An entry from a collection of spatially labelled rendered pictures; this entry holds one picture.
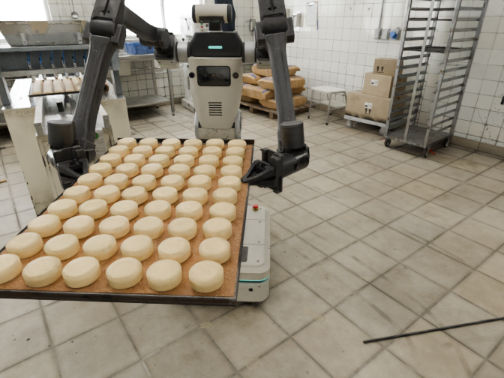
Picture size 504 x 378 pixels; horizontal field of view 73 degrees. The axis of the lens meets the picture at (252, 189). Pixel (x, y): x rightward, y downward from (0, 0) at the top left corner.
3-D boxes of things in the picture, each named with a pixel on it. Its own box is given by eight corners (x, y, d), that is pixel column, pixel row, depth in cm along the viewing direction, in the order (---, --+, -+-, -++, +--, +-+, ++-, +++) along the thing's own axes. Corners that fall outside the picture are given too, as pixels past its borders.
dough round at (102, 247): (84, 247, 57) (81, 238, 56) (115, 239, 59) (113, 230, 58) (86, 265, 53) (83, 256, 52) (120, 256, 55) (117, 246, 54)
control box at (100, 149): (55, 161, 169) (47, 134, 163) (106, 153, 179) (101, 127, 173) (55, 164, 166) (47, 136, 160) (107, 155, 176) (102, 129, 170)
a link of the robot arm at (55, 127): (96, 159, 100) (67, 154, 101) (96, 119, 97) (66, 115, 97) (72, 170, 89) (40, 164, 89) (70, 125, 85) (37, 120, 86)
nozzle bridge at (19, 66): (6, 99, 232) (-11, 45, 217) (118, 89, 263) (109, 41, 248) (1, 109, 206) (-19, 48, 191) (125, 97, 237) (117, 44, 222)
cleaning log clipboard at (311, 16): (318, 30, 518) (320, 0, 500) (316, 30, 517) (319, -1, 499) (305, 30, 537) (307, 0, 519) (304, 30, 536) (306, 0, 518)
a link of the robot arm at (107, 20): (121, -11, 98) (87, -16, 98) (118, 39, 100) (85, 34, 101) (170, 31, 142) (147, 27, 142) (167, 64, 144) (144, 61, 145)
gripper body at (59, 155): (53, 153, 81) (45, 145, 86) (64, 191, 85) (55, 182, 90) (82, 146, 84) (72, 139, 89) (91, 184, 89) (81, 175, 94)
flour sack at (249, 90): (235, 94, 550) (235, 83, 543) (254, 91, 575) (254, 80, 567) (265, 102, 502) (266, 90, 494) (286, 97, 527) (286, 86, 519)
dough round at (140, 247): (146, 265, 54) (144, 254, 53) (116, 261, 54) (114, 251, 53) (159, 244, 58) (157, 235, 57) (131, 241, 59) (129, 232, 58)
